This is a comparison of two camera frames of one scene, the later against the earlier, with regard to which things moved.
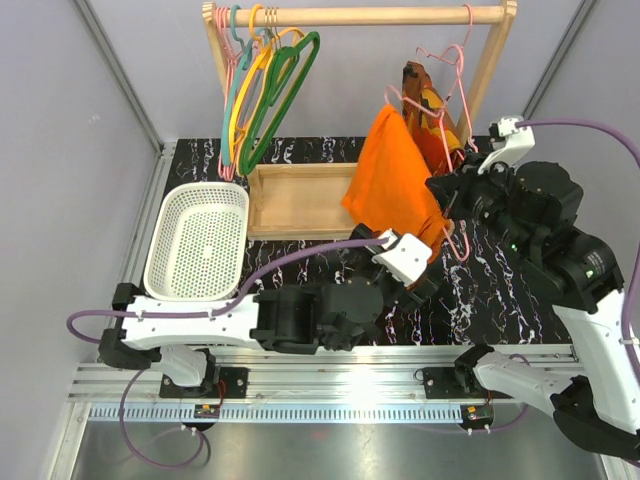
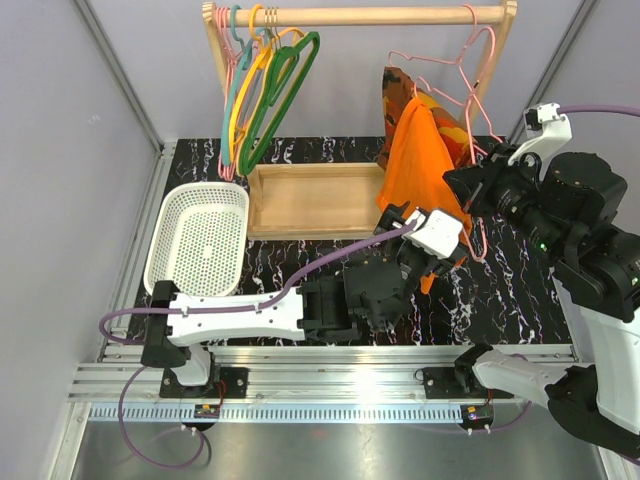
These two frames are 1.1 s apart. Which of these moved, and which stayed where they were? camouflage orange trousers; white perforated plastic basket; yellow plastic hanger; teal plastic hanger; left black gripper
Moved: left black gripper; camouflage orange trousers
Stayed: teal plastic hanger; yellow plastic hanger; white perforated plastic basket
